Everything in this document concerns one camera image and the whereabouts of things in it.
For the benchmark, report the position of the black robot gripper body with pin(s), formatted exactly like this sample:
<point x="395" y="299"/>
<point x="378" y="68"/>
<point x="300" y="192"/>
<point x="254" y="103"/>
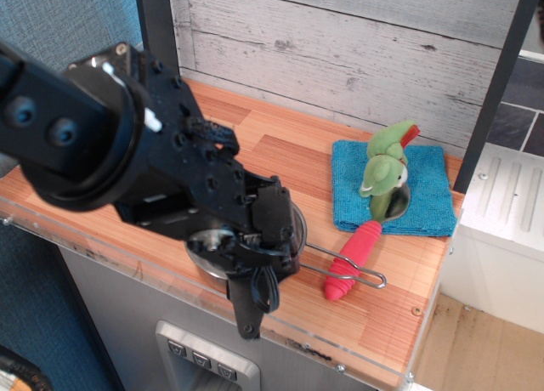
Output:
<point x="236" y="224"/>

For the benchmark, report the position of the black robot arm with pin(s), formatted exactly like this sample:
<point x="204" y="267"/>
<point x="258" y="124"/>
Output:
<point x="120" y="128"/>

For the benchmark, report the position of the green plush toy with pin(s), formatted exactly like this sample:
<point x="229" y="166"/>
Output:
<point x="386" y="168"/>

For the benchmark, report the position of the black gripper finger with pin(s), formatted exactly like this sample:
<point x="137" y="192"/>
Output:
<point x="250" y="330"/>

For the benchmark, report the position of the white ribbed box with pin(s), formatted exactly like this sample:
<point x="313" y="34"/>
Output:
<point x="496" y="254"/>

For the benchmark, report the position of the dark grey post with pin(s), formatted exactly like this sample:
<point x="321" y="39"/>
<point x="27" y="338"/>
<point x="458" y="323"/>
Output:
<point x="157" y="31"/>
<point x="504" y="68"/>

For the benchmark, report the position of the dark grey right post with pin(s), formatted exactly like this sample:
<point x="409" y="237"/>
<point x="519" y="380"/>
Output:
<point x="504" y="68"/>

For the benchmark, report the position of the grey dispenser button panel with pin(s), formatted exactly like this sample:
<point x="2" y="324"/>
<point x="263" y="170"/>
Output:
<point x="194" y="363"/>

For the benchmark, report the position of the yellow black object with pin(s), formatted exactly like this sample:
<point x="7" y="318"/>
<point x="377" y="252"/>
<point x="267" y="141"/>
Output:
<point x="20" y="374"/>

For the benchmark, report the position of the dark grey left post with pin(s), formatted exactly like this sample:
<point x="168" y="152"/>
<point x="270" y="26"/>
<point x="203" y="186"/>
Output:
<point x="157" y="31"/>

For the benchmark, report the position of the red handled metal spoon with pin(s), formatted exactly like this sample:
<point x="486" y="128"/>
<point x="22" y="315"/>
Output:
<point x="356" y="251"/>

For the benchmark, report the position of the blue folded cloth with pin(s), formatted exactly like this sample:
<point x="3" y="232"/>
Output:
<point x="430" y="212"/>

